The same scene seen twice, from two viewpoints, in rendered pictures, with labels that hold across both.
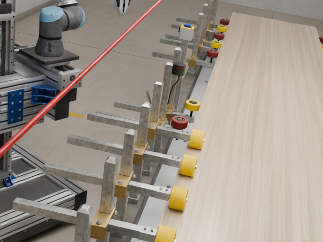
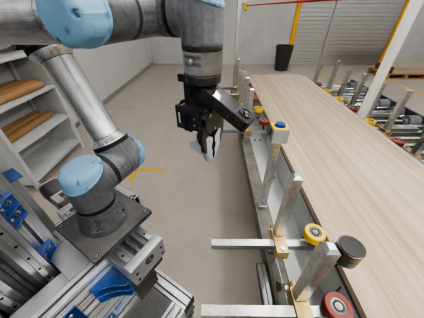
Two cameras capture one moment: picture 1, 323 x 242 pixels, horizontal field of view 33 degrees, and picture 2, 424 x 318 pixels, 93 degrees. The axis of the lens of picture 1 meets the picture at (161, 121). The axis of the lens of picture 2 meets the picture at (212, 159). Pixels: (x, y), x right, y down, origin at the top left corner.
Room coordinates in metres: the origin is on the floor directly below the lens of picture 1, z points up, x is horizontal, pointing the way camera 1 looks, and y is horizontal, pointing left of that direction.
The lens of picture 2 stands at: (2.21, 0.32, 1.62)
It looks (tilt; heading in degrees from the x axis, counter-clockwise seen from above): 37 degrees down; 353
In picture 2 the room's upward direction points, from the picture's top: straight up
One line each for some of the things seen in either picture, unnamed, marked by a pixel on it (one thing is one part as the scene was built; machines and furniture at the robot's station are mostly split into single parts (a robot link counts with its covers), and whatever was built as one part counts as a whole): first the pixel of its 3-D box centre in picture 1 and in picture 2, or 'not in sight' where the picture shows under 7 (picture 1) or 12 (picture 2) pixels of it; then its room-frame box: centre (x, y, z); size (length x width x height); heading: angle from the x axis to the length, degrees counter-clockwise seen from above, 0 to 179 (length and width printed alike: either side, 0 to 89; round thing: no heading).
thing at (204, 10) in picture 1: (200, 35); (244, 104); (3.92, -0.19, 0.92); 0.04 x 0.04 x 0.48; 83
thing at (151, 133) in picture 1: (152, 127); not in sight; (2.17, 0.04, 0.95); 0.14 x 0.06 x 0.05; 173
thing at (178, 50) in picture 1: (171, 90); (282, 219); (2.68, -0.03, 0.93); 0.04 x 0.04 x 0.48; 83
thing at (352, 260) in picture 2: (179, 66); (349, 248); (2.43, -0.04, 1.15); 0.06 x 0.06 x 0.02
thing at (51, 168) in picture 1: (111, 181); not in sight; (1.66, 0.14, 0.95); 0.50 x 0.04 x 0.04; 83
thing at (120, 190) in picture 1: (123, 182); not in sight; (1.67, 0.10, 0.95); 0.14 x 0.06 x 0.05; 173
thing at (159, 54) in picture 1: (182, 59); (238, 130); (3.65, -0.08, 0.81); 0.44 x 0.03 x 0.04; 83
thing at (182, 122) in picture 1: (178, 129); (332, 312); (2.38, -0.09, 0.85); 0.08 x 0.08 x 0.11
